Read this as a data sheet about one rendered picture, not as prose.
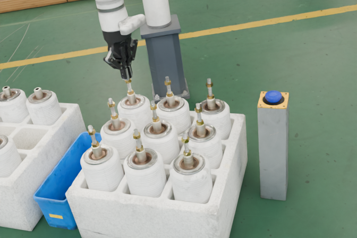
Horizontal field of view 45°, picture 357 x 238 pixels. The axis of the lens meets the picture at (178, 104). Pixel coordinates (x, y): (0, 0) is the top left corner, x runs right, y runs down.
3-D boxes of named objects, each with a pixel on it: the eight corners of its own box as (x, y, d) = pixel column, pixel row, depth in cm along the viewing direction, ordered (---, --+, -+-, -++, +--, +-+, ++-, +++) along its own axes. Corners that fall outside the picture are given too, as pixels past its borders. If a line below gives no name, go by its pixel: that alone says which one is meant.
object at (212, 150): (207, 168, 125) (201, 117, 115) (232, 183, 119) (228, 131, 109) (183, 186, 120) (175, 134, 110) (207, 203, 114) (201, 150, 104)
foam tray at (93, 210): (134, 149, 148) (124, 106, 138) (247, 160, 136) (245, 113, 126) (82, 240, 118) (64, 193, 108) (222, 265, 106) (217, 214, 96)
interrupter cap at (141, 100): (129, 94, 131) (128, 92, 130) (150, 98, 127) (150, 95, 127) (115, 108, 125) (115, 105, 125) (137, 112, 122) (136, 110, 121)
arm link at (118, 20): (127, 36, 106) (122, 12, 103) (93, 31, 112) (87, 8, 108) (148, 21, 112) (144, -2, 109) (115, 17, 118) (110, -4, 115)
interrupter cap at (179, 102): (187, 109, 120) (187, 107, 120) (161, 115, 119) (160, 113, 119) (181, 95, 126) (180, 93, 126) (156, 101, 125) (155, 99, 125)
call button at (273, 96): (266, 96, 109) (265, 89, 108) (282, 96, 108) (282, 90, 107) (264, 104, 106) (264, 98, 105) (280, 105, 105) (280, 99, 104)
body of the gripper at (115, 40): (113, 15, 117) (121, 47, 122) (93, 28, 112) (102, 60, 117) (135, 18, 114) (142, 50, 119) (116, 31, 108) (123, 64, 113)
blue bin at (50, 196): (90, 159, 147) (81, 130, 140) (119, 162, 143) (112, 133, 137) (43, 227, 123) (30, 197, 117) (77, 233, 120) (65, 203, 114)
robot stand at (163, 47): (152, 86, 182) (139, 19, 166) (186, 80, 183) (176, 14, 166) (153, 104, 170) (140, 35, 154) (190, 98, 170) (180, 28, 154)
